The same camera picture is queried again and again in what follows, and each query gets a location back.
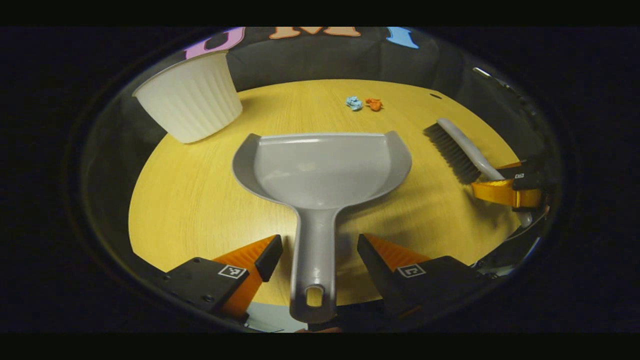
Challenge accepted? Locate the grey dustpan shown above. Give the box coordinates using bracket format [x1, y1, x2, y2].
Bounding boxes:
[231, 131, 413, 325]

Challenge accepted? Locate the white ribbed garbage bin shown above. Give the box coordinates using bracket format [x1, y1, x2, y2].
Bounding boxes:
[132, 50, 244, 145]

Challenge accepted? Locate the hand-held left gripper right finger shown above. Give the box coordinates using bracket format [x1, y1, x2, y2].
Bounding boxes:
[356, 233, 488, 321]

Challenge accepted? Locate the wooden desktop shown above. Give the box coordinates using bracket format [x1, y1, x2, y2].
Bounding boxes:
[128, 79, 523, 307]

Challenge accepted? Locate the small grey broom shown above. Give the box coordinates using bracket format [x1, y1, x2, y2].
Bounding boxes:
[423, 118, 534, 229]

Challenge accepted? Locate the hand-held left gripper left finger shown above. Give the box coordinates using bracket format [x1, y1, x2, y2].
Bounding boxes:
[160, 234, 284, 321]

